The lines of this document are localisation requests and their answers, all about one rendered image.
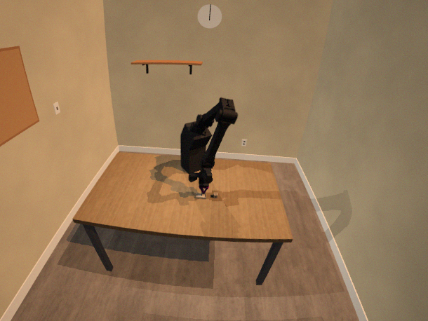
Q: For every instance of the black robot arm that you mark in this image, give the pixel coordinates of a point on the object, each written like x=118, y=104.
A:
x=226, y=115

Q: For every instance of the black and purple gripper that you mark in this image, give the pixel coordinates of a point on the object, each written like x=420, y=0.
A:
x=206, y=186

